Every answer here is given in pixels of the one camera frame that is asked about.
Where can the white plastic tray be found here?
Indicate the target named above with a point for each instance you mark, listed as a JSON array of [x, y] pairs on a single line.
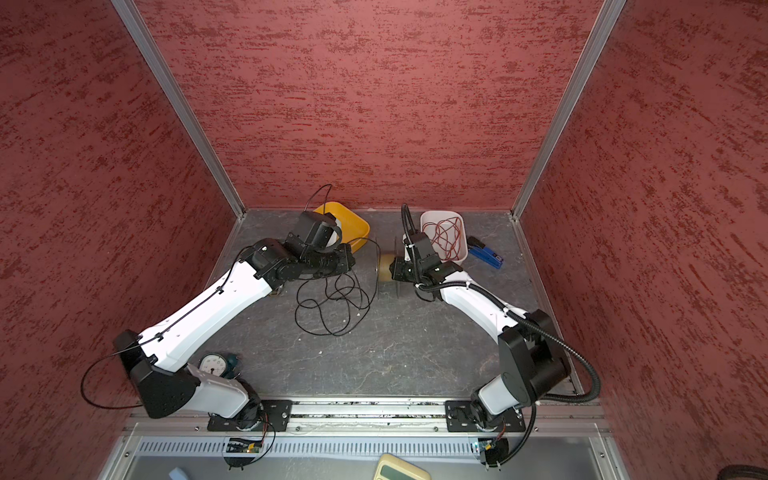
[[447, 232]]

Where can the beige device at bottom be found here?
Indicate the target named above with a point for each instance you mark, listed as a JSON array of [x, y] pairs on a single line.
[[390, 467]]

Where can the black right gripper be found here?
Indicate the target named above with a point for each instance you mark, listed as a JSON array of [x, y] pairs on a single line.
[[398, 272]]

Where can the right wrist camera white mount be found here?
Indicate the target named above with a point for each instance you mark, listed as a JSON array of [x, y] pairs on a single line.
[[418, 249]]

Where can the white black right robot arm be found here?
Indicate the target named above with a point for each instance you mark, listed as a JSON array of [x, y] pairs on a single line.
[[531, 362]]

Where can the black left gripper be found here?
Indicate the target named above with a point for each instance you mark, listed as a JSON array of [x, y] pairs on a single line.
[[346, 260]]

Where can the aluminium corner post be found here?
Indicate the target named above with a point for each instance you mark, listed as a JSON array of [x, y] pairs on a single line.
[[604, 24], [135, 25]]

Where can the grey perforated cable spool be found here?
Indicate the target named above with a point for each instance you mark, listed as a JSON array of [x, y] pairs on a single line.
[[387, 286]]

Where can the aluminium corner post left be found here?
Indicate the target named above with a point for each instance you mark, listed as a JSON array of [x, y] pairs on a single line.
[[135, 25]]

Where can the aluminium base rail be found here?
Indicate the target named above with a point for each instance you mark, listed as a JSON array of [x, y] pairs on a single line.
[[360, 428]]

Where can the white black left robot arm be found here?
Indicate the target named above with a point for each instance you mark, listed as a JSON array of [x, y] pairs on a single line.
[[156, 360]]

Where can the aluminium corner post right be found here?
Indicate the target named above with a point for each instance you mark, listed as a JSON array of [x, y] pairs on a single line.
[[604, 24]]

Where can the yellow plastic tub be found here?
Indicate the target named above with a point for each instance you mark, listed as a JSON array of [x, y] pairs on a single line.
[[355, 230]]

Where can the blue stapler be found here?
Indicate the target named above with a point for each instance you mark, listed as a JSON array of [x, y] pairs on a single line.
[[480, 250]]

